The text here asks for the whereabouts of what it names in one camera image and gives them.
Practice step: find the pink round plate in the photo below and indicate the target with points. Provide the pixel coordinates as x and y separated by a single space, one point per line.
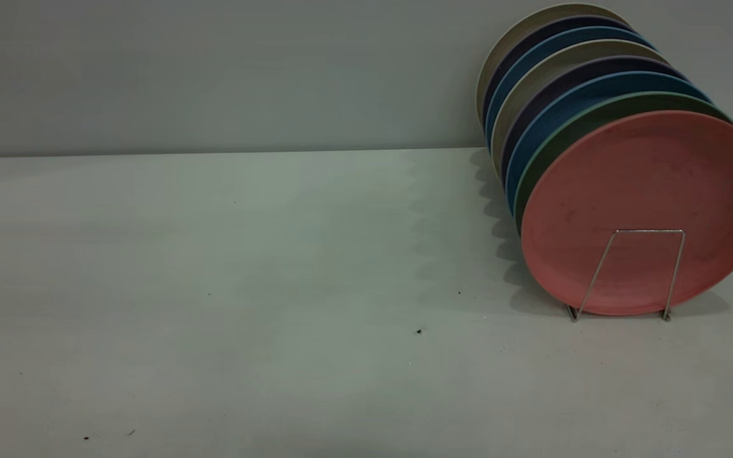
646 191

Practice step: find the green round plate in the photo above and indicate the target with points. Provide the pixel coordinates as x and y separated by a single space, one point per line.
595 112

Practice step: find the beige round plate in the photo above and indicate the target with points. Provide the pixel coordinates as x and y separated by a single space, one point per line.
595 51
535 22

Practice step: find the blue round plate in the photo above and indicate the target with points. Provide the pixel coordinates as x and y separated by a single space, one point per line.
570 37
595 88

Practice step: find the purple round plate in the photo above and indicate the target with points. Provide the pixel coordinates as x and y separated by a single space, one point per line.
551 28
595 69

